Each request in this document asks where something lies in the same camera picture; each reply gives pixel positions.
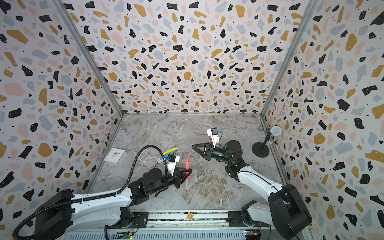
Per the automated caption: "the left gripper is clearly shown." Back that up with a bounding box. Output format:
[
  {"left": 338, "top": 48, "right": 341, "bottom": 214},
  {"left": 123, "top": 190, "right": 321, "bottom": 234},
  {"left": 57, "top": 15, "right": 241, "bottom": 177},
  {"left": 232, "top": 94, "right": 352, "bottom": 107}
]
[{"left": 149, "top": 167, "right": 193, "bottom": 196}]

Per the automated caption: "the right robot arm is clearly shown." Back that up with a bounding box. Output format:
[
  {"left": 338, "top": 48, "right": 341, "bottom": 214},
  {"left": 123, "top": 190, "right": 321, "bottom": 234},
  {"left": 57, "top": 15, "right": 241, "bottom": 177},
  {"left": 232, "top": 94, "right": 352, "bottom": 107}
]
[{"left": 192, "top": 140, "right": 313, "bottom": 240}]

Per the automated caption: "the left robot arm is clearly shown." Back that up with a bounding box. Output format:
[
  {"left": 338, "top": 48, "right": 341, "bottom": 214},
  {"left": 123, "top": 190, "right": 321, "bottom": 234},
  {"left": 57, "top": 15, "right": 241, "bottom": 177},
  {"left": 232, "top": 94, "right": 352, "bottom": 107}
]
[{"left": 34, "top": 167, "right": 192, "bottom": 240}]

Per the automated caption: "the yellow highlighter pen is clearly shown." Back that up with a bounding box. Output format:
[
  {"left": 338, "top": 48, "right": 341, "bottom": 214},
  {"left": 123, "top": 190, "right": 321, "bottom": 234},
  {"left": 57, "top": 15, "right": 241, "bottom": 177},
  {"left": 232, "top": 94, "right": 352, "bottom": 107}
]
[{"left": 163, "top": 148, "right": 179, "bottom": 156}]

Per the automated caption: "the blue highlighter pen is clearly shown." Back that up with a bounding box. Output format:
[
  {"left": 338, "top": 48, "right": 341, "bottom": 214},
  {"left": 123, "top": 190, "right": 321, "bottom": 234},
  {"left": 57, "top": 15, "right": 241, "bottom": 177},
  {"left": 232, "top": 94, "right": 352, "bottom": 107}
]
[{"left": 159, "top": 155, "right": 170, "bottom": 162}]

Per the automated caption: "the black microphone stand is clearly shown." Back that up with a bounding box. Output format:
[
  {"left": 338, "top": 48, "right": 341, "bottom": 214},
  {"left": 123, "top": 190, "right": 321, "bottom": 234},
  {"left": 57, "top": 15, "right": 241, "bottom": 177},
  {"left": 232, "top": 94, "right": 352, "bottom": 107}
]
[{"left": 252, "top": 135, "right": 271, "bottom": 158}]

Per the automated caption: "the white small box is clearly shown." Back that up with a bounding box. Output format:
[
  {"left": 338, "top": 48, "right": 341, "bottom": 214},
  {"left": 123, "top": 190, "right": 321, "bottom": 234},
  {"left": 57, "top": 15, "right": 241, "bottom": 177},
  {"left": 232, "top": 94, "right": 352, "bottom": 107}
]
[{"left": 104, "top": 148, "right": 128, "bottom": 167}]

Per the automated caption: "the blue microphone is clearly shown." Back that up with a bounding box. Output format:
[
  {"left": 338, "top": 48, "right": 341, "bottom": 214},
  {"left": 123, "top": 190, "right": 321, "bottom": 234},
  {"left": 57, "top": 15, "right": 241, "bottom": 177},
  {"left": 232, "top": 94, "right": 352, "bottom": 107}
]
[{"left": 264, "top": 126, "right": 282, "bottom": 136}]

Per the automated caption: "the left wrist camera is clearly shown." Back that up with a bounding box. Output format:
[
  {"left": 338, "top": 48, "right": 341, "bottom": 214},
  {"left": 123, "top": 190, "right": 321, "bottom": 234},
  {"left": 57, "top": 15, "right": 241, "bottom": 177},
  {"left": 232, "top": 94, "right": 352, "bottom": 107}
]
[{"left": 166, "top": 154, "right": 180, "bottom": 176}]

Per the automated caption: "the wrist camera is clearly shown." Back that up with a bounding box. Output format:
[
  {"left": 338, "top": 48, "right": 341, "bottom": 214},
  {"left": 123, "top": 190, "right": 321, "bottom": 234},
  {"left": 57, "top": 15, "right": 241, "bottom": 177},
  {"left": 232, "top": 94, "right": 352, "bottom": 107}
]
[
  {"left": 207, "top": 128, "right": 221, "bottom": 148},
  {"left": 166, "top": 154, "right": 180, "bottom": 176}
]

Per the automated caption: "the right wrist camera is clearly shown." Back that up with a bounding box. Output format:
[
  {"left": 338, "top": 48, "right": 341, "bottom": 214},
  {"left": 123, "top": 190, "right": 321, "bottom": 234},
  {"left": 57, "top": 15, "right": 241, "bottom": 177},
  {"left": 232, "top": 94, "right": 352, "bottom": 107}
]
[{"left": 207, "top": 128, "right": 221, "bottom": 148}]

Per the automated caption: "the orange tag on rail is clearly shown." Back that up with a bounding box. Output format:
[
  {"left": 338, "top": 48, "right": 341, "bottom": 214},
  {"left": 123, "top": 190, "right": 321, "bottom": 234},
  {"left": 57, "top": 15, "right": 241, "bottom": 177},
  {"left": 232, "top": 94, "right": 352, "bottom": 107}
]
[{"left": 187, "top": 213, "right": 194, "bottom": 221}]

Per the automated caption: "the black corrugated cable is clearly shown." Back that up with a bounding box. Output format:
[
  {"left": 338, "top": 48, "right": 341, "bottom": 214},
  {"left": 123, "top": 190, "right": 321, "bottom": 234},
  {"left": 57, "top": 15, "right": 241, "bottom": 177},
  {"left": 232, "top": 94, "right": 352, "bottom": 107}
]
[{"left": 11, "top": 145, "right": 169, "bottom": 240}]

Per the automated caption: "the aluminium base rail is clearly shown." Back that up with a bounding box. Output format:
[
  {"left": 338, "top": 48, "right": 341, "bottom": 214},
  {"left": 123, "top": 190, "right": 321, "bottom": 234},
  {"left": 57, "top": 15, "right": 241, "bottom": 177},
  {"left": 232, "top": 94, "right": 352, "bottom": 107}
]
[{"left": 64, "top": 209, "right": 316, "bottom": 240}]

